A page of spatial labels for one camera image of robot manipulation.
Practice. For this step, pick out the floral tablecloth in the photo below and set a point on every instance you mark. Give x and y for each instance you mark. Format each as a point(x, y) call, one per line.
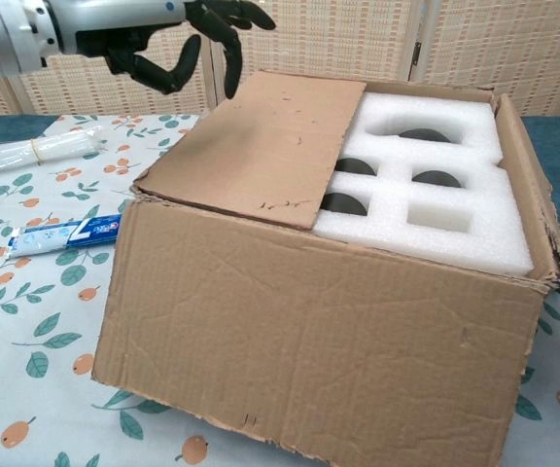
point(27, 389)

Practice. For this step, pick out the brown cardboard box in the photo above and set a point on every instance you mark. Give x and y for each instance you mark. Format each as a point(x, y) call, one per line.
point(309, 340)

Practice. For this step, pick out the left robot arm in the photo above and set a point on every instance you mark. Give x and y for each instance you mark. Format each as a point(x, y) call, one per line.
point(3, 39)

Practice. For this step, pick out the bundle of clear plastic straws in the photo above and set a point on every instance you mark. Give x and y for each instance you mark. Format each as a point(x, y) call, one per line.
point(17, 153)

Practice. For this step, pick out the white foam insert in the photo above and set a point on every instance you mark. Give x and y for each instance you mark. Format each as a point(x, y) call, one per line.
point(387, 224)

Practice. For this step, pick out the bamboo folding screen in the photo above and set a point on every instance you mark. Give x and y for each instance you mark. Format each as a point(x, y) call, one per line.
point(358, 44)

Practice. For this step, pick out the blue white toothpaste tube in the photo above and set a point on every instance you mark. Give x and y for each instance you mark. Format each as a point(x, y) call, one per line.
point(61, 237)

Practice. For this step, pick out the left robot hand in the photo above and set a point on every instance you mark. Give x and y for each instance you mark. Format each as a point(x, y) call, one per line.
point(115, 41)

